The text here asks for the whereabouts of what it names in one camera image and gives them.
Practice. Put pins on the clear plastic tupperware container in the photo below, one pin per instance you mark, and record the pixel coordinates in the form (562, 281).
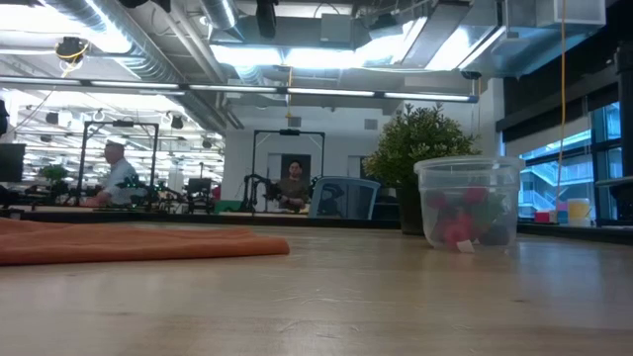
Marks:
(470, 170)

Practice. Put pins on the orange cloth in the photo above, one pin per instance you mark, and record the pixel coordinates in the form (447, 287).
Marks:
(123, 244)

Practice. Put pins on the red strawberry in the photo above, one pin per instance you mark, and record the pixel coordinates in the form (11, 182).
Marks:
(457, 232)
(475, 195)

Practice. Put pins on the large blackberry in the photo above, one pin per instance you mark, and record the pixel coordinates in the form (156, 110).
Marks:
(494, 236)

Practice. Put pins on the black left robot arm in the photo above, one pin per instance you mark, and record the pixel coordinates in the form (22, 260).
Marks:
(148, 4)

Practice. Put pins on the long ceiling light bar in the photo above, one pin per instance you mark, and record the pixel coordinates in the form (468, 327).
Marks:
(326, 92)

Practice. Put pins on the person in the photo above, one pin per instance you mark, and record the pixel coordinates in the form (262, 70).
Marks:
(118, 178)
(293, 190)

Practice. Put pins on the green potted plant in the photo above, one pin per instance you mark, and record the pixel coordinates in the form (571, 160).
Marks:
(420, 133)

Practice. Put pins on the grey office chair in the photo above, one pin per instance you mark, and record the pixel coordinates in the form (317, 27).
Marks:
(343, 198)

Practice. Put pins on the small green plant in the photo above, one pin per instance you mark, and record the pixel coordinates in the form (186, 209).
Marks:
(53, 173)

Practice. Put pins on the black computer monitor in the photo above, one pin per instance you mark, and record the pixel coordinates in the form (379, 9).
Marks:
(11, 162)

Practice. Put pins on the small red box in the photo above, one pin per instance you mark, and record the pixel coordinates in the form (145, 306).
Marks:
(542, 217)

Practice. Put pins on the pink blue block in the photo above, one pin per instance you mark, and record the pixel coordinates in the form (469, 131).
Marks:
(562, 217)

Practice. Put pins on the yellow white cup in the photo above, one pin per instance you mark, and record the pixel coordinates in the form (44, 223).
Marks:
(579, 210)

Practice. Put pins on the black metal rig frame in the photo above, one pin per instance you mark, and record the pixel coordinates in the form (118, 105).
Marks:
(121, 123)
(289, 132)

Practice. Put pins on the black dome camera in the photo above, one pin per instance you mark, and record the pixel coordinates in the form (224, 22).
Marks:
(471, 74)

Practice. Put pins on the black vertical post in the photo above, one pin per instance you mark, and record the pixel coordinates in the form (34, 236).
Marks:
(625, 123)

